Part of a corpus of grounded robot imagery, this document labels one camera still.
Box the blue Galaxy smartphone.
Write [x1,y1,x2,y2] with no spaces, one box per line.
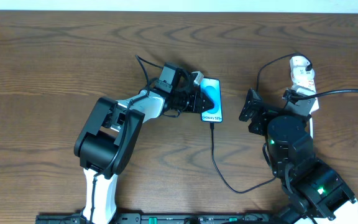
[201,78,223,123]

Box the black USB charging cable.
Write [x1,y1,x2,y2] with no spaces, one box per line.
[209,52,313,194]

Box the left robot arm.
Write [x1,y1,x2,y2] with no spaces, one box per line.
[74,63,214,223]

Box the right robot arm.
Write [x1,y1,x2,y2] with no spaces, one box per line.
[239,88,358,223]

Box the white USB charger plug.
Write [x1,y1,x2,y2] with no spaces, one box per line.
[290,56,314,83]

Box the white power strip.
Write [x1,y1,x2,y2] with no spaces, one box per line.
[289,55,320,114]

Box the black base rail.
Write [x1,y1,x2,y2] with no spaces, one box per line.
[35,213,272,224]

